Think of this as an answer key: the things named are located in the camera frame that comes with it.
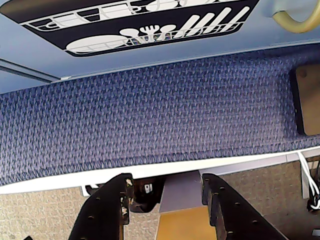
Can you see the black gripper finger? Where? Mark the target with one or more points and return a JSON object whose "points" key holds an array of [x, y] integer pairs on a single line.
{"points": [[232, 215], [102, 215]]}

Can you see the yellow wooden plank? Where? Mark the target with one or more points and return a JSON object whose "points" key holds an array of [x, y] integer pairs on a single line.
{"points": [[183, 225]]}

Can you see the blue woven fabric panel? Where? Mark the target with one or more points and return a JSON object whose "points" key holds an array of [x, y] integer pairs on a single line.
{"points": [[150, 112]]}

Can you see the wooden board with black edge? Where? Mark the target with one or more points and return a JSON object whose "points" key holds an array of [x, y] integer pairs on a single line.
{"points": [[310, 100]]}

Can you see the gray block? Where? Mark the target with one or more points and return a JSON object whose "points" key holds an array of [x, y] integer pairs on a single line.
{"points": [[181, 192]]}

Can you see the toy kitchen dishwasher door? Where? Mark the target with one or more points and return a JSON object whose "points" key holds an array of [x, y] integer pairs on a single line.
{"points": [[175, 55]]}

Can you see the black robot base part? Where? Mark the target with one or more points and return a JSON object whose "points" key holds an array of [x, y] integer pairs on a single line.
{"points": [[146, 197]]}

